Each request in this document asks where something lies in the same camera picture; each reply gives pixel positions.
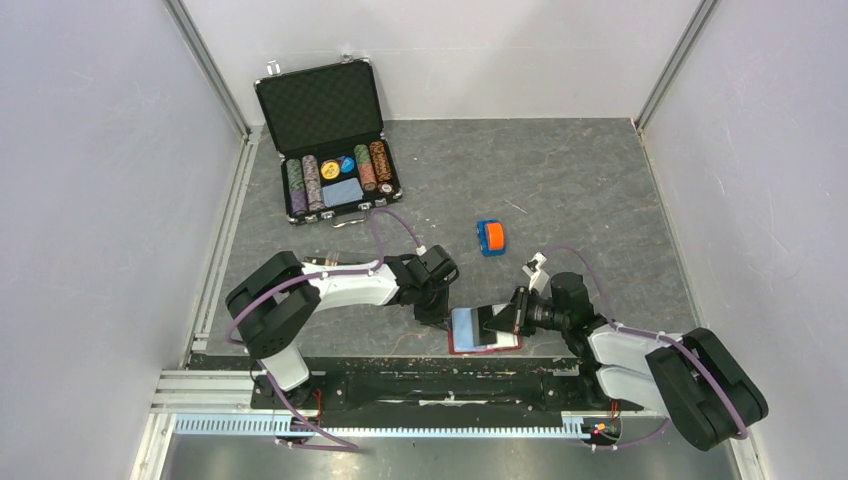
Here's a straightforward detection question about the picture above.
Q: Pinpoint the red leather card holder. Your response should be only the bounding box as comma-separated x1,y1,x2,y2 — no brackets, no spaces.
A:
448,304,522,355

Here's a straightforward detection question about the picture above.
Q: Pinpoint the blue poker chip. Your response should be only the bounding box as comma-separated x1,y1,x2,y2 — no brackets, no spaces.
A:
338,156,357,174

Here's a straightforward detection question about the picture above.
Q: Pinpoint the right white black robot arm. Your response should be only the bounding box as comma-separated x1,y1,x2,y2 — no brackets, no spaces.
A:
471,272,769,451

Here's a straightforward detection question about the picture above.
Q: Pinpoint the blue card deck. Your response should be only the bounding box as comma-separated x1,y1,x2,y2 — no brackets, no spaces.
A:
322,178,364,208

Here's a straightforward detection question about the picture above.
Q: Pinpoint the black poker chip case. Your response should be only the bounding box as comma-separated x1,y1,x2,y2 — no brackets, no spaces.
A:
254,58,403,225

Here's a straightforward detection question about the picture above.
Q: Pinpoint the yellow poker chip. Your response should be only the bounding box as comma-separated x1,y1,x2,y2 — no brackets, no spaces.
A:
320,159,341,180

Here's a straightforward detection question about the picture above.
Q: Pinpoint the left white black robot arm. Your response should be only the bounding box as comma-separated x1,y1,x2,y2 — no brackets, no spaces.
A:
225,245,459,408

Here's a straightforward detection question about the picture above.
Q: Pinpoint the clear box with black cards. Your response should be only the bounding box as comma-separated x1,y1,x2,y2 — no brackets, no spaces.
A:
302,249,378,270

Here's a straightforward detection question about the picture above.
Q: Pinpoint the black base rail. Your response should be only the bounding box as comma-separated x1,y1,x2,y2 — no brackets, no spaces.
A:
185,354,713,429

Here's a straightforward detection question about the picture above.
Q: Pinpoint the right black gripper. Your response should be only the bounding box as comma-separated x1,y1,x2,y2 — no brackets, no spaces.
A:
483,286,569,337

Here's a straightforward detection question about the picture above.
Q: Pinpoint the blue orange tape dispenser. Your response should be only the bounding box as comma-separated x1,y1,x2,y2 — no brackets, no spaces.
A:
476,219,506,257

